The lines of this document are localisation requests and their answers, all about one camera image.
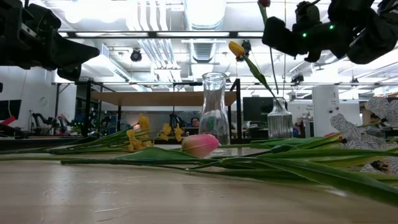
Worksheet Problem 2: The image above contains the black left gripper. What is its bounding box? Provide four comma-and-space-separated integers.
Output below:
0, 0, 101, 82

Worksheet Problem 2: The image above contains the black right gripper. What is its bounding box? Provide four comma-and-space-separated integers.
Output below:
261, 0, 376, 63

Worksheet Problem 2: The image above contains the dark red artificial tulip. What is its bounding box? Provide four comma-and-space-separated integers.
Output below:
257, 0, 280, 95

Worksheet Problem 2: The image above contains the yellow artificial tulip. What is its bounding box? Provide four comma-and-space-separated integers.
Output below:
228, 40, 277, 100

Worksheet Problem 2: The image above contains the short ribbed glass vase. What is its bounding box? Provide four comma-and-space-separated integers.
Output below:
267, 98, 294, 140

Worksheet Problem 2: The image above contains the tall clear glass vase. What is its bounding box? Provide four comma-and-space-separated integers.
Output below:
198, 72, 231, 145

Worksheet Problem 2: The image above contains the yellow artificial flower bunch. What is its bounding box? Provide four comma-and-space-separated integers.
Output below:
0, 114, 185, 156

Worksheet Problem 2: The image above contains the pink artificial tulip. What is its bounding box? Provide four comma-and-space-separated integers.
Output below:
0, 134, 220, 163

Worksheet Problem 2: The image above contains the wooden shelf board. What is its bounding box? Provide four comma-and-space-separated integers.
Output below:
91, 91, 238, 107

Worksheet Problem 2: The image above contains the white cabinet pillar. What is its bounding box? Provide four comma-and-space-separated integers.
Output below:
312, 85, 340, 138

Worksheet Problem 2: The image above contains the black overhead rig beam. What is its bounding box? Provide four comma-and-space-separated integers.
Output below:
58, 30, 265, 40

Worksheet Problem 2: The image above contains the round black ceiling spotlight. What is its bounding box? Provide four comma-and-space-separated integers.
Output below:
129, 48, 143, 63

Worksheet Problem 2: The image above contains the black computer monitor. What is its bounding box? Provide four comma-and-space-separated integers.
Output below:
243, 96, 289, 123

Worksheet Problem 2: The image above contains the thin hanging cable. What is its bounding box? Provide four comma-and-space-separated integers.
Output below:
283, 0, 287, 98

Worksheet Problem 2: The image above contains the black background rig frame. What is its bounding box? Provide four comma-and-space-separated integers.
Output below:
51, 80, 203, 139

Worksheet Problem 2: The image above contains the black wall screen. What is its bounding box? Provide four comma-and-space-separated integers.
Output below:
0, 99, 22, 121

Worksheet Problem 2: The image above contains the black metal frame stand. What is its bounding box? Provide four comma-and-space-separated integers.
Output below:
228, 78, 243, 141

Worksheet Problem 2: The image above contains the black table edge frame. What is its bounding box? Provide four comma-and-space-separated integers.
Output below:
0, 136, 94, 151

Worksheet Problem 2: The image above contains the white ceiling air duct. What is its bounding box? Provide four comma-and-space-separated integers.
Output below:
183, 0, 228, 31

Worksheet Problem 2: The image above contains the beige wooden post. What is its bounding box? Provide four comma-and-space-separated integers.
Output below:
361, 107, 379, 129

